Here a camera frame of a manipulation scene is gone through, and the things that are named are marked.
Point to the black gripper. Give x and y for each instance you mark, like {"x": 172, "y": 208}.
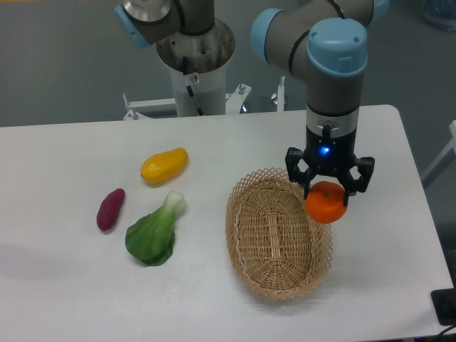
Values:
{"x": 331, "y": 158}

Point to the orange mandarin fruit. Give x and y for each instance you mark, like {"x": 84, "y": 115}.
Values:
{"x": 325, "y": 202}

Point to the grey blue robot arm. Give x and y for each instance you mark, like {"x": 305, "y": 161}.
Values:
{"x": 323, "y": 43}

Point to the woven wicker basket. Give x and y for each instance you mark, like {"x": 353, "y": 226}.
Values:
{"x": 276, "y": 249}

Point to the yellow mango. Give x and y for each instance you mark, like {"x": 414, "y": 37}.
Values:
{"x": 164, "y": 166}

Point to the black device at edge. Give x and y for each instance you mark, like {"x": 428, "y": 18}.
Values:
{"x": 443, "y": 301}

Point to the green bok choy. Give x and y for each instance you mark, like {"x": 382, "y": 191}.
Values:
{"x": 151, "y": 239}

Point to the blue container top right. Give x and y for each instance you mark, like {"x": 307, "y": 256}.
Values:
{"x": 440, "y": 14}

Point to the purple sweet potato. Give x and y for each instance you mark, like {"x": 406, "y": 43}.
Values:
{"x": 109, "y": 209}

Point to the white frame at right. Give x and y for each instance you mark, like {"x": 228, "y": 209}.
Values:
{"x": 441, "y": 161}

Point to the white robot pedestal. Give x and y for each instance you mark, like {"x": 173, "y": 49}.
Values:
{"x": 199, "y": 94}

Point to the white metal base frame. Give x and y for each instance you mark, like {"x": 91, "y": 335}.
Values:
{"x": 236, "y": 103}

